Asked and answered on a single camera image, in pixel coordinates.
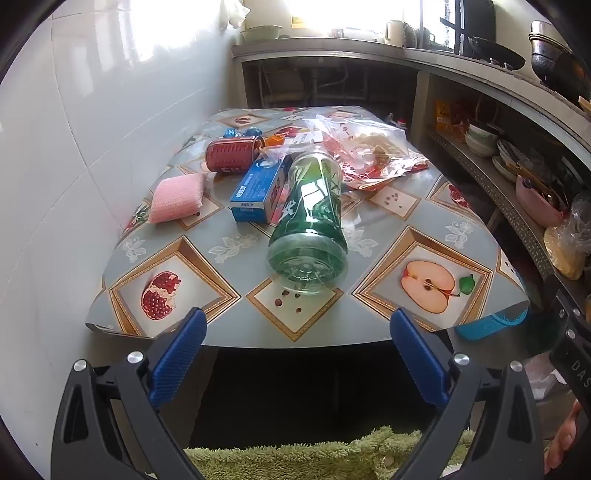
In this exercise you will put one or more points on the stack of bowls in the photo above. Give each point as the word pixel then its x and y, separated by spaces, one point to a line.
pixel 480 138

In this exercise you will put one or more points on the black window frame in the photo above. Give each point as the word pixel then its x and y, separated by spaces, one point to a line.
pixel 461 27

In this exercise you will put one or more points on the white kettle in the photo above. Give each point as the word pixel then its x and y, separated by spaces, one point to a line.
pixel 395 33

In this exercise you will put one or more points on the orange food packet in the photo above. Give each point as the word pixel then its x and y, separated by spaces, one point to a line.
pixel 444 117

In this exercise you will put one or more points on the pink sponge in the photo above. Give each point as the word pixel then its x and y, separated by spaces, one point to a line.
pixel 178 198

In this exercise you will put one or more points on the concrete kitchen counter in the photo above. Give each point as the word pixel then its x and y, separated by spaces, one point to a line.
pixel 443 60

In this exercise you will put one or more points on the plastic bag of yellow food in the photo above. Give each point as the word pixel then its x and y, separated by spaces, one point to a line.
pixel 570 244

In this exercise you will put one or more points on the blue plastic basket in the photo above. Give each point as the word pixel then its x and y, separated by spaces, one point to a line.
pixel 485 325

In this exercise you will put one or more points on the red capped bottle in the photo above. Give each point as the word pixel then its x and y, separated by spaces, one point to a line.
pixel 400 123

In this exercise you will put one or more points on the black cooking pot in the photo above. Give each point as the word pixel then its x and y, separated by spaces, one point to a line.
pixel 554 60

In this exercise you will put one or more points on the person's right hand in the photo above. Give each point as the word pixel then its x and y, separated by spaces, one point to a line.
pixel 561 443

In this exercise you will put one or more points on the red drink can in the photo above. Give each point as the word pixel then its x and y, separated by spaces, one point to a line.
pixel 231 154

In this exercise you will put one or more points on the pink basin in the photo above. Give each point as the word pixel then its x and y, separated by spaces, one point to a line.
pixel 535 205

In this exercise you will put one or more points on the clear plastic bag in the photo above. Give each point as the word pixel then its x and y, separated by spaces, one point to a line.
pixel 369 138

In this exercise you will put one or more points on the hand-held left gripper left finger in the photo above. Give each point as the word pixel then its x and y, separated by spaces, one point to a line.
pixel 178 357

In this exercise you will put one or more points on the green basin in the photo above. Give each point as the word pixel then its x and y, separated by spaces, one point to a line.
pixel 261 33

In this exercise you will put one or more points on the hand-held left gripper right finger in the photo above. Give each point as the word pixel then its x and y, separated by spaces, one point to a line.
pixel 418 355

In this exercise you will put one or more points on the orange peel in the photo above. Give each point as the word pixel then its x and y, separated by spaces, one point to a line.
pixel 275 140

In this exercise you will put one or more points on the green label plastic bottle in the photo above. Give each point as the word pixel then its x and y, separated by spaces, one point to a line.
pixel 309 207

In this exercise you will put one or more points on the black wok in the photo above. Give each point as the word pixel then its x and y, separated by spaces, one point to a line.
pixel 496 53

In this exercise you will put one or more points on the red snack pouch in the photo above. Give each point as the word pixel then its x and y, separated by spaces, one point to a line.
pixel 392 173

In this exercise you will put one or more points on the blue toothpaste box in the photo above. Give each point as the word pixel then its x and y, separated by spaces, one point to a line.
pixel 258 189

